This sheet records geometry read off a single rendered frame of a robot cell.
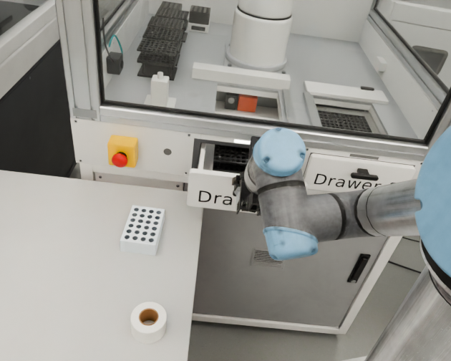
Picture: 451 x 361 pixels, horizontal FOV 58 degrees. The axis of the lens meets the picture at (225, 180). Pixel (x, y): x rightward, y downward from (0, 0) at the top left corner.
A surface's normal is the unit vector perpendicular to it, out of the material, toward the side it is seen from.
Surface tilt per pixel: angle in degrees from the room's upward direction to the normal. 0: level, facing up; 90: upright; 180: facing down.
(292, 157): 35
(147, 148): 90
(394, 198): 71
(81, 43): 90
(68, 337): 0
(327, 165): 90
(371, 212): 85
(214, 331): 0
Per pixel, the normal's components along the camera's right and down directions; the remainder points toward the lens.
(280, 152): 0.08, -0.28
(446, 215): -0.92, -0.05
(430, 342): -0.81, 0.24
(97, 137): -0.03, 0.62
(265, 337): 0.12, -0.77
